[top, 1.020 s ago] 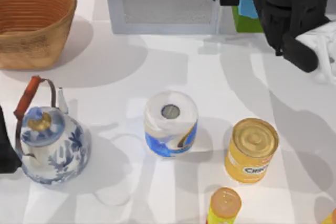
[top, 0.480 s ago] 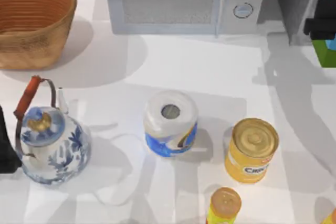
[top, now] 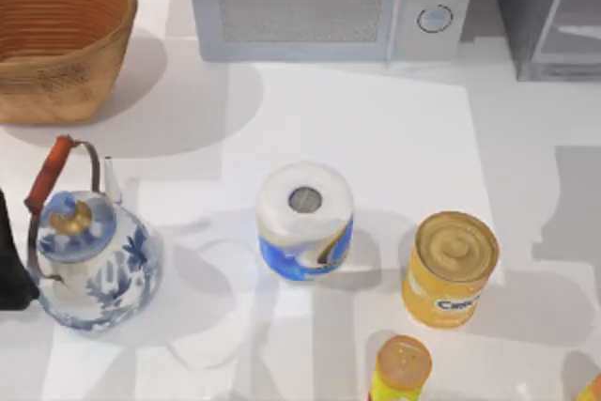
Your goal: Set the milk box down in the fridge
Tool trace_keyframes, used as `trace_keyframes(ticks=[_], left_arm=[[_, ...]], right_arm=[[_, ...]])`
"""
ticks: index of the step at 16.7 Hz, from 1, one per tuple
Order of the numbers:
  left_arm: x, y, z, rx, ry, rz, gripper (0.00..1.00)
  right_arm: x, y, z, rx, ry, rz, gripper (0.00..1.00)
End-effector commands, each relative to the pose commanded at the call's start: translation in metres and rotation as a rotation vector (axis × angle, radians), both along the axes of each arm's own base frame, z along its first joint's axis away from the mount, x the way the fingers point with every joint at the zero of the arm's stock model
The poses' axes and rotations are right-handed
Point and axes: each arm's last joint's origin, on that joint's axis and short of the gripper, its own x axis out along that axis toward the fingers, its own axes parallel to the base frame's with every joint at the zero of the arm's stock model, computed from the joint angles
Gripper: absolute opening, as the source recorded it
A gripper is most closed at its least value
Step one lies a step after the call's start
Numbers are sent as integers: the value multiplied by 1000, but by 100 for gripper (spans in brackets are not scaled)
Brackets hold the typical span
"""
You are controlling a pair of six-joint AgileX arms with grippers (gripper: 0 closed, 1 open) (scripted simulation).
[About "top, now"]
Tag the white and blue paper roll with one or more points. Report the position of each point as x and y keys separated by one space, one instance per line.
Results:
x=305 y=227

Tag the pale microwave oven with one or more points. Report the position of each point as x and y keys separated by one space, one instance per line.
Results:
x=300 y=6

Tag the yellow can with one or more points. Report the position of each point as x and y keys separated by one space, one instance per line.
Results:
x=448 y=269

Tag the round microwave knob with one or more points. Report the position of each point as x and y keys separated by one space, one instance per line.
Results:
x=435 y=19

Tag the yellow bottle with orange cap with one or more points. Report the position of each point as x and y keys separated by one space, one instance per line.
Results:
x=401 y=368

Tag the blue and white porcelain teapot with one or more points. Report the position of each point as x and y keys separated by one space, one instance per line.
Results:
x=94 y=255

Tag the brown woven basket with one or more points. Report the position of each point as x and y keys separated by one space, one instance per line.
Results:
x=56 y=63

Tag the grey cabinet with dark inside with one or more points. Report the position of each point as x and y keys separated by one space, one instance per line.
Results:
x=554 y=16

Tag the yellow and orange object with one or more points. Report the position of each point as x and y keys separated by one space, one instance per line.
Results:
x=592 y=390

